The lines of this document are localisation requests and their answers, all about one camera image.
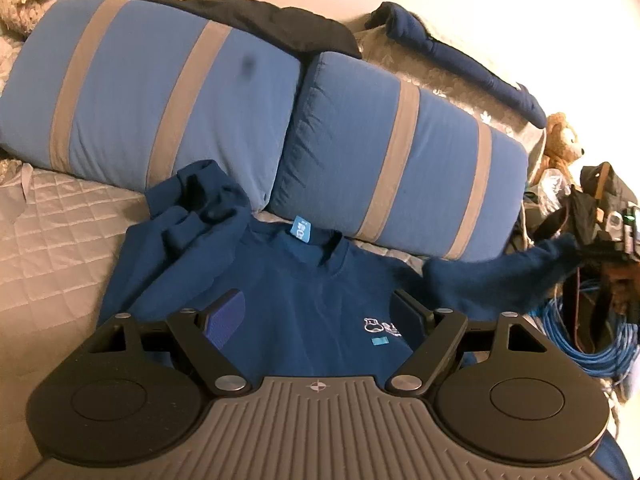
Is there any navy blue sweatshirt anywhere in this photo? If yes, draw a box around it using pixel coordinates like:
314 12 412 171
96 159 634 480

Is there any beige quilted bedspread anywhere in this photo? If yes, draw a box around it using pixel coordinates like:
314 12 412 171
0 156 426 480

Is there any right blue striped pillow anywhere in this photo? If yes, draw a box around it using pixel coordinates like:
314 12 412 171
268 52 527 261

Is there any blue striped pillow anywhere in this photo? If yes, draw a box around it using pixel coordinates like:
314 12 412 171
268 52 527 261
1 0 302 210

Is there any dark bag with clutter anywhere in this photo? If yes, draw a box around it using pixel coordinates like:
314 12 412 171
532 162 639 353

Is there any brown teddy bear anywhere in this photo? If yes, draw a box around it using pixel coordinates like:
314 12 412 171
528 112 585 185

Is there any left blue striped pillow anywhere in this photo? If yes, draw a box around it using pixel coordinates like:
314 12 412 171
1 0 302 210

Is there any folded dark blue garment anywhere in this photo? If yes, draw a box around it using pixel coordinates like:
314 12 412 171
364 1 547 129

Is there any black folded garment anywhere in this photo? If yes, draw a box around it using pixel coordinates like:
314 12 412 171
141 0 361 60

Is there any coiled blue cable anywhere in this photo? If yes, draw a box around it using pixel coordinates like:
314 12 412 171
537 284 640 386

